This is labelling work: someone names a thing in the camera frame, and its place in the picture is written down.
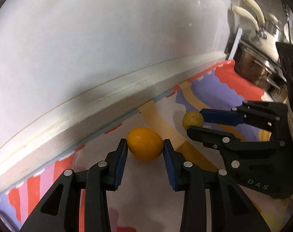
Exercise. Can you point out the small yellow fruit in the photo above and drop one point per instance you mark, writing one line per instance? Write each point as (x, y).
(192, 118)

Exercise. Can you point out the stainless steel pot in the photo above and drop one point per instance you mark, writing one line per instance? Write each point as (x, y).
(258, 69)

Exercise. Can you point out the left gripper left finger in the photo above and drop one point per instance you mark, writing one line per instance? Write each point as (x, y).
(58, 209)

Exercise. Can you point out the cream pan handle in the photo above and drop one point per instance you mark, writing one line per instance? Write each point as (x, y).
(246, 15)
(256, 8)

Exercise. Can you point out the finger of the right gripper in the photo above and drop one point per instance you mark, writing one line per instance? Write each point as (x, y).
(233, 117)
(209, 137)

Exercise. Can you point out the colourful patterned table mat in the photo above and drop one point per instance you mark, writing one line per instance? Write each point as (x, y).
(145, 200)

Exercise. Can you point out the cream pan handle lower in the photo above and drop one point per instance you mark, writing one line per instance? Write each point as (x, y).
(246, 15)

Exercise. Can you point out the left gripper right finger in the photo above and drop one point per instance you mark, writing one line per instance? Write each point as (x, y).
(231, 209)

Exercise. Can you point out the cream pan handle upper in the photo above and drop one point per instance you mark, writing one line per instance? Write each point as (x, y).
(256, 8)

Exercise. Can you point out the small orange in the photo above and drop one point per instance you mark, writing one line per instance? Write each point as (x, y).
(145, 144)

